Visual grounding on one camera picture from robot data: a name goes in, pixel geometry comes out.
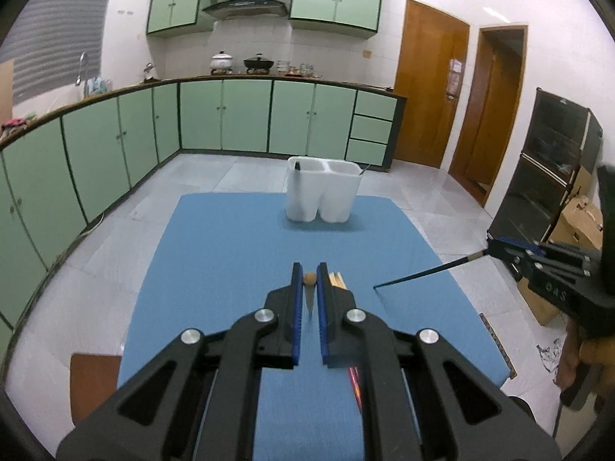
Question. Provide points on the metal kettle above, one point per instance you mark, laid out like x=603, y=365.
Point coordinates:
x=149, y=73

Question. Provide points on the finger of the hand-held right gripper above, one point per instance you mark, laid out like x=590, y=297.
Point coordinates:
x=519, y=245
x=552, y=268

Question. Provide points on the white cooking pot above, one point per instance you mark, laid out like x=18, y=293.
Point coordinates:
x=222, y=62

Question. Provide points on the utensil with wooden knob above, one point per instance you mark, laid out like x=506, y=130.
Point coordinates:
x=310, y=293

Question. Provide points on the large cardboard box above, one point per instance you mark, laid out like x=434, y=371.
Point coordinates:
x=576, y=225

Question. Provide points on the white utensil holder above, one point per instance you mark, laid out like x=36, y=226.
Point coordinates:
x=336, y=197

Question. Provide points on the black chopstick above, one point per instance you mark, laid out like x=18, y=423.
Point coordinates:
x=423, y=272

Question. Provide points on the grey window blinds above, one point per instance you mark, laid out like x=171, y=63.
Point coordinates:
x=62, y=24

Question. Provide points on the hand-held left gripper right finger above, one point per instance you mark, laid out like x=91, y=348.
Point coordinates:
x=323, y=317

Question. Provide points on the black wok with lid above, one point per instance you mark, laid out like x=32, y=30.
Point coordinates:
x=258, y=63

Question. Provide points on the open wooden door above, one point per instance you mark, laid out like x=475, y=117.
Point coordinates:
x=468, y=129

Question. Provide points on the closed wooden door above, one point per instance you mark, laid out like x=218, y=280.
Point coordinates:
x=427, y=81

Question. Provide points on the small cardboard box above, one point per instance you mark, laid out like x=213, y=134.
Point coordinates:
x=540, y=307

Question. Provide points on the pink cloth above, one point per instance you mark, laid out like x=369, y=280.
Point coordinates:
x=14, y=123

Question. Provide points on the black glass cabinet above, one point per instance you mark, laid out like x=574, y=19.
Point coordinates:
x=543, y=153

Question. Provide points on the blue table mat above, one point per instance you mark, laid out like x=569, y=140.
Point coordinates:
x=230, y=249

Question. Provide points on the green base kitchen cabinets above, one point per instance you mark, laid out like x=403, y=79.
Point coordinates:
x=240, y=115

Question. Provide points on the metal kitchen faucet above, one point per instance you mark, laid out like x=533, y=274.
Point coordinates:
x=81, y=65

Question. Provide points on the glass jars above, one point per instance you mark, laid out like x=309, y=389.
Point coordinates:
x=307, y=70

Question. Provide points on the red patterned chopstick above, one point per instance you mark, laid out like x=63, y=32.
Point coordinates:
x=356, y=389

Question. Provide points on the plastic bottles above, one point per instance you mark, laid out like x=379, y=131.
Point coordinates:
x=96, y=86

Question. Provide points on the perforated metal strip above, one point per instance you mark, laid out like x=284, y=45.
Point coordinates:
x=495, y=341

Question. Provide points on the person's right hand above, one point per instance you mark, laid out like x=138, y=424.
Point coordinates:
x=588, y=350

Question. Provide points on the stack of bowls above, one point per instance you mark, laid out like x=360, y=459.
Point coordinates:
x=283, y=65

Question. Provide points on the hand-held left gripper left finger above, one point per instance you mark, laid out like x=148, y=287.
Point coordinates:
x=298, y=307

